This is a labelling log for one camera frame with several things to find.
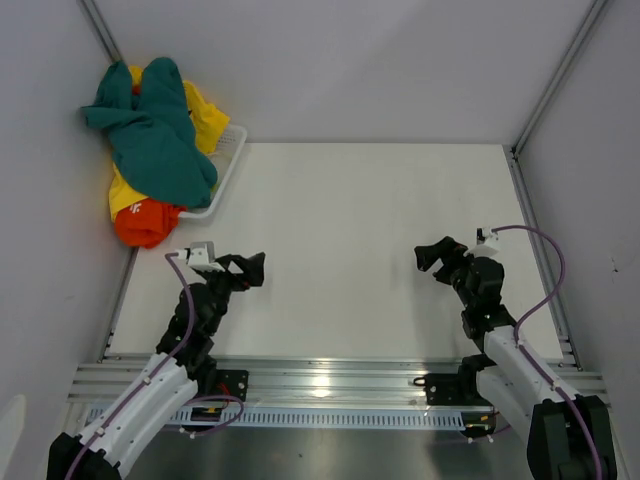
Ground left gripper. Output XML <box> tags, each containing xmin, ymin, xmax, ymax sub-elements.
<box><xmin>199</xmin><ymin>252</ymin><xmax>263</xmax><ymax>334</ymax></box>

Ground aluminium frame post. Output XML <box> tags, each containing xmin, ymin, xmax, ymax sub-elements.
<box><xmin>77</xmin><ymin>0</ymin><xmax>124</xmax><ymax>63</ymax></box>
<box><xmin>510</xmin><ymin>0</ymin><xmax>614</xmax><ymax>160</ymax></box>

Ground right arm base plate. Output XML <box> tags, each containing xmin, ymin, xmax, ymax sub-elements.
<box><xmin>423</xmin><ymin>373</ymin><xmax>490</xmax><ymax>407</ymax></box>

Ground left aluminium frame post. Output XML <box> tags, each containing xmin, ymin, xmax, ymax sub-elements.
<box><xmin>77</xmin><ymin>0</ymin><xmax>124</xmax><ymax>63</ymax></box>

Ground right aluminium frame post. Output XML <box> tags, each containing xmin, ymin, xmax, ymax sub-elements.
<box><xmin>510</xmin><ymin>0</ymin><xmax>614</xmax><ymax>160</ymax></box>

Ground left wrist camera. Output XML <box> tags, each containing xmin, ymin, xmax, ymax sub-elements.
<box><xmin>186</xmin><ymin>241</ymin><xmax>224</xmax><ymax>272</ymax></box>

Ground slotted cable duct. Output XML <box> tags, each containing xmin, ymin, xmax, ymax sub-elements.
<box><xmin>84</xmin><ymin>405</ymin><xmax>464</xmax><ymax>432</ymax></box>

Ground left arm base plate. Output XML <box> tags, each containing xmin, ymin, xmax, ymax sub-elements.
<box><xmin>199</xmin><ymin>369</ymin><xmax>249</xmax><ymax>401</ymax></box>

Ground aluminium mounting rail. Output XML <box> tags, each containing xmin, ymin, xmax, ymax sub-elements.
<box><xmin>67</xmin><ymin>355</ymin><xmax>614</xmax><ymax>414</ymax></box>

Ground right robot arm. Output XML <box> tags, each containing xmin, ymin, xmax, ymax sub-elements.
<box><xmin>413</xmin><ymin>236</ymin><xmax>618</xmax><ymax>479</ymax></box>

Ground orange shorts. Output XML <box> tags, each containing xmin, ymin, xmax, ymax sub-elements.
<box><xmin>114</xmin><ymin>198</ymin><xmax>186</xmax><ymax>249</ymax></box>

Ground yellow shorts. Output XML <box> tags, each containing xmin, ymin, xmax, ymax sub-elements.
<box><xmin>108</xmin><ymin>80</ymin><xmax>230</xmax><ymax>222</ymax></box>

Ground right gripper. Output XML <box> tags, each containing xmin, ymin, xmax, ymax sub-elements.
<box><xmin>414</xmin><ymin>236</ymin><xmax>475</xmax><ymax>309</ymax></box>

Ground teal green shorts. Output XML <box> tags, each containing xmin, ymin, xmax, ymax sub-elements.
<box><xmin>81</xmin><ymin>57</ymin><xmax>218</xmax><ymax>209</ymax></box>

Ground white plastic basket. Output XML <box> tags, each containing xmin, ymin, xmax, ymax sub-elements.
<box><xmin>179</xmin><ymin>124</ymin><xmax>248</xmax><ymax>221</ymax></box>

